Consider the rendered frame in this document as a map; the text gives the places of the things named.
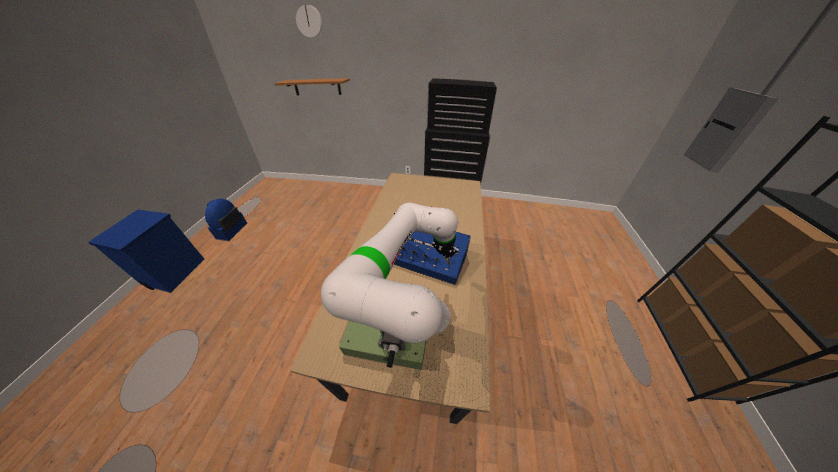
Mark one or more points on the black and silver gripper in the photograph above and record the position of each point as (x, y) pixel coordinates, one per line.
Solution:
(444, 251)

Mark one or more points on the blue switch panel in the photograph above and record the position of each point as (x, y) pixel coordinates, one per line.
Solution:
(420, 256)

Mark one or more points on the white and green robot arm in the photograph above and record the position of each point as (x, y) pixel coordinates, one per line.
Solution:
(358, 291)

